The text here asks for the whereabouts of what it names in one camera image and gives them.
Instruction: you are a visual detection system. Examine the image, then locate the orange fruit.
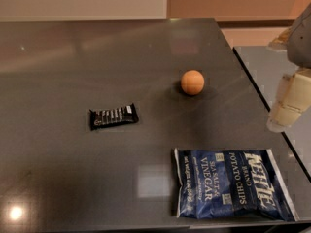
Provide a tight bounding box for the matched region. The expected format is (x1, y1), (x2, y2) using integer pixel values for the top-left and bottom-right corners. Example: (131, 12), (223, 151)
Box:
(181, 70), (205, 96)

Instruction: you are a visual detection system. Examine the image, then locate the blue kettle chips bag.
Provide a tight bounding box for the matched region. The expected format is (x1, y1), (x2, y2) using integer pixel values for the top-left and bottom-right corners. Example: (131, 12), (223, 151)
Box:
(174, 149), (298, 221)

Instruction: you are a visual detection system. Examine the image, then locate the grey side table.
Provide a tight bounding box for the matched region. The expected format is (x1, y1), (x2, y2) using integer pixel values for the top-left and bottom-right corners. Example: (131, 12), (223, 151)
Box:
(233, 46), (311, 178)

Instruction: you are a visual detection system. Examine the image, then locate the black rxbar chocolate bar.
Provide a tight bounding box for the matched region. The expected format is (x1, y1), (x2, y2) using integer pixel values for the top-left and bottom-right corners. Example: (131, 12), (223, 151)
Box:
(89, 104), (139, 130)

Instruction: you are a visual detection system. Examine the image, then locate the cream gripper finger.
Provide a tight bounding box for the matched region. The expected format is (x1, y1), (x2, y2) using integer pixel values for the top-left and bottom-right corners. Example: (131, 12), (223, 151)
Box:
(268, 28), (291, 51)
(267, 68), (311, 133)

